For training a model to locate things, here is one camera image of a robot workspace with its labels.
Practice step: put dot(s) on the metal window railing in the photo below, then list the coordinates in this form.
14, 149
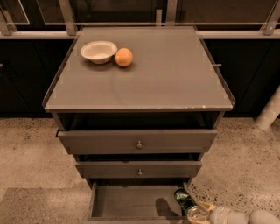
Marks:
213, 19

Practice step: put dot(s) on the grey middle drawer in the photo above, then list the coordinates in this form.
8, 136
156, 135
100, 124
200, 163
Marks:
138, 169

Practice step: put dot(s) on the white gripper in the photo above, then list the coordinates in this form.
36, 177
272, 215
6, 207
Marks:
219, 215

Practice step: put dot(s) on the grey bottom drawer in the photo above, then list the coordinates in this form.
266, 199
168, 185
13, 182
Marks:
134, 204

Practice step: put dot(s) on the white pipe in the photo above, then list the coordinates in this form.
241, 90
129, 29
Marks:
270, 112

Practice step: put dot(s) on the grey top drawer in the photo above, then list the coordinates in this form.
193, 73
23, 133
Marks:
137, 141

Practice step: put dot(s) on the grey drawer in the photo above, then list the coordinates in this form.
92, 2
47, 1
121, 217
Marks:
137, 141
138, 169
134, 204

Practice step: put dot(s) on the grey drawer cabinet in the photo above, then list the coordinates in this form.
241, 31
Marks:
171, 84

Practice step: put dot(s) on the white paper bowl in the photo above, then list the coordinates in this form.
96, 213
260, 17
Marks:
98, 52

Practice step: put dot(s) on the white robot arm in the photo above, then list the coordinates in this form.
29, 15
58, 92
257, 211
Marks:
257, 216

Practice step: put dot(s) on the orange fruit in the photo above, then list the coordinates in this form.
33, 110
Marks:
123, 57

